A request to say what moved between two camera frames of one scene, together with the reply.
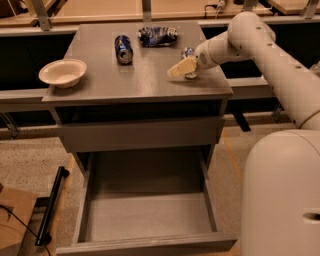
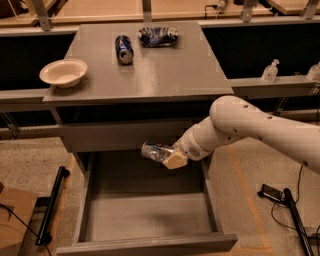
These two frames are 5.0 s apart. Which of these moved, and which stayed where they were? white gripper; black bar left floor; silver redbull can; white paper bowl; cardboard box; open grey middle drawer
Moved: silver redbull can; white gripper
Stayed: black bar left floor; white paper bowl; cardboard box; open grey middle drawer
